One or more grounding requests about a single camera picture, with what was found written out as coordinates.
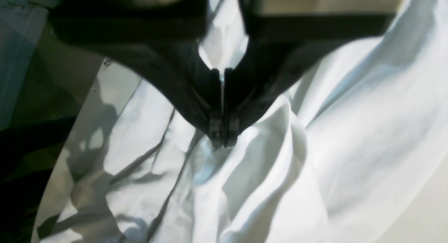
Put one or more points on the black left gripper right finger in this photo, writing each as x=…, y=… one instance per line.
x=285, y=38

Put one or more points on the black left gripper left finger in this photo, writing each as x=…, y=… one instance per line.
x=158, y=40

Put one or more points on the white t-shirt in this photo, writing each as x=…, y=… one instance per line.
x=336, y=159

